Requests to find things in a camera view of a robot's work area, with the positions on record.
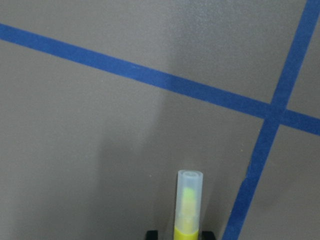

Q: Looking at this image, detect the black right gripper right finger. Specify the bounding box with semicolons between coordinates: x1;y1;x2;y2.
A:
201;231;216;240

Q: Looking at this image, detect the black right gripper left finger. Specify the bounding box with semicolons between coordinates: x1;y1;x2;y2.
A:
145;230;159;240

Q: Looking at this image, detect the yellow marker pen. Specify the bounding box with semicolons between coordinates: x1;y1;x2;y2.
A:
173;169;203;240

